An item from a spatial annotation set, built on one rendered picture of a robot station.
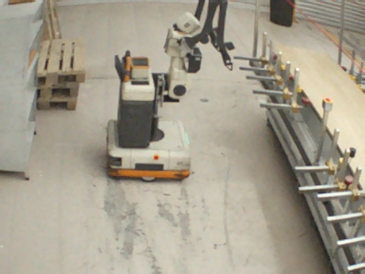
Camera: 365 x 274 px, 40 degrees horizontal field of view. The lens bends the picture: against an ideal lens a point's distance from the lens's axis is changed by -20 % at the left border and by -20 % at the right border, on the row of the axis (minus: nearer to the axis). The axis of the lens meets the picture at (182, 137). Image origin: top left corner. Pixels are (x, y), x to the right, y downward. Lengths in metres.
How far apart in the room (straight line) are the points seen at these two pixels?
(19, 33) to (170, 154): 1.79
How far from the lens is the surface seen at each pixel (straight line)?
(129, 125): 4.76
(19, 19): 4.31
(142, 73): 4.76
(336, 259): 4.09
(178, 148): 4.93
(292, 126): 4.62
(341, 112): 4.65
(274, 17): 10.38
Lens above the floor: 2.64
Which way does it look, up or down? 27 degrees down
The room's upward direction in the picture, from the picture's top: 6 degrees clockwise
